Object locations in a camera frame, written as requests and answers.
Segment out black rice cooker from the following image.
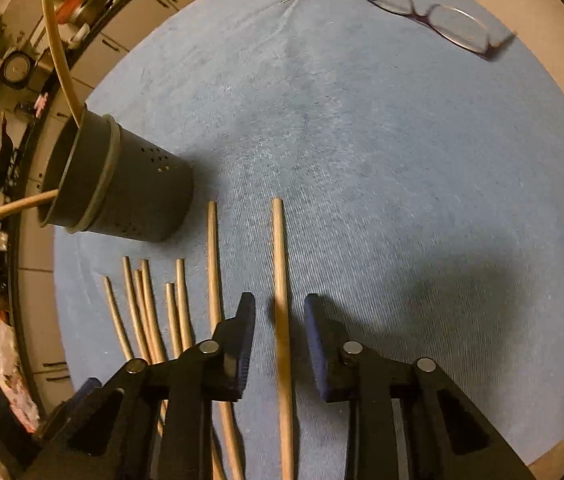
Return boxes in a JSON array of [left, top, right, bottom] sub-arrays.
[[1, 50, 38, 88]]

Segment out wooden chopstick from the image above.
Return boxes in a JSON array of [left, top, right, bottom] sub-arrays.
[[39, 0, 85, 128], [270, 197, 297, 480], [0, 189, 60, 233]]

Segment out purple framed eyeglasses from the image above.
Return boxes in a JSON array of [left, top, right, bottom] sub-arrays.
[[364, 0, 518, 58]]

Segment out grey perforated chopstick holder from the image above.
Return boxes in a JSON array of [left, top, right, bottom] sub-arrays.
[[37, 109, 195, 243]]

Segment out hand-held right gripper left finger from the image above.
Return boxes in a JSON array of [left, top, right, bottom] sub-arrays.
[[22, 292, 258, 480]]

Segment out crumpled plastic bag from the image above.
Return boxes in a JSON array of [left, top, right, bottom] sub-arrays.
[[0, 305, 40, 433]]

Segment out red plastic basin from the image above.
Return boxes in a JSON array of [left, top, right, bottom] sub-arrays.
[[58, 0, 89, 24]]

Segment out blue table cloth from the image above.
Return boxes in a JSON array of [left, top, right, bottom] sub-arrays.
[[52, 0, 564, 480]]

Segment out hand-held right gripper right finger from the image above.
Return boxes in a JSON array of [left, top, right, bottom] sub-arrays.
[[304, 294, 538, 480]]

